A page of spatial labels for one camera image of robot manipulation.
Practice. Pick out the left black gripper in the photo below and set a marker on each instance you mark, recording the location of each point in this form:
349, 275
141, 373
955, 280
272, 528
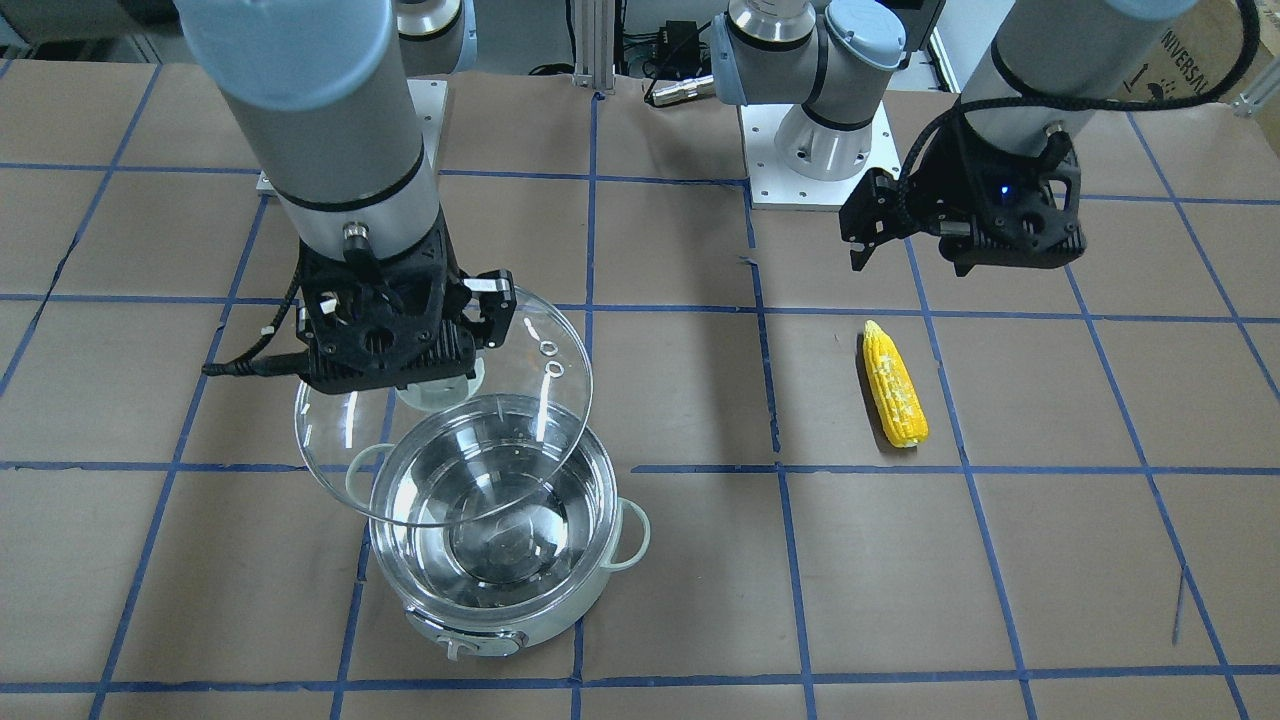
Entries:
942, 187

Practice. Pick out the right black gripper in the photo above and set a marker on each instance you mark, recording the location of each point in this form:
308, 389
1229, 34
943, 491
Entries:
487, 312

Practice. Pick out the glass pot lid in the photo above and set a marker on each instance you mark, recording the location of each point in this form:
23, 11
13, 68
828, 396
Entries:
443, 453

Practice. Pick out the yellow corn cob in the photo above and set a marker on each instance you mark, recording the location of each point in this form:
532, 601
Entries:
899, 409

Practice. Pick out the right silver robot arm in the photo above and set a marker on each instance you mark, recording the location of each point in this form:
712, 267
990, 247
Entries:
320, 91

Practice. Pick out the pale green cooking pot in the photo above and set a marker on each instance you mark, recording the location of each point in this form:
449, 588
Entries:
493, 587

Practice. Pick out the silver cylindrical connector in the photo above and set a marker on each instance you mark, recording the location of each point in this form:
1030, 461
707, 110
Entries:
686, 90

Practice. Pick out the black power adapter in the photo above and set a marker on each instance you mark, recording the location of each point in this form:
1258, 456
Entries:
678, 47

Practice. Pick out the cardboard box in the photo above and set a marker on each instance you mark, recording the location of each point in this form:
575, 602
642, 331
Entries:
1197, 50

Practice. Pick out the aluminium frame post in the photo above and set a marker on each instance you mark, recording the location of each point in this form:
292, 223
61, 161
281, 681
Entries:
594, 25

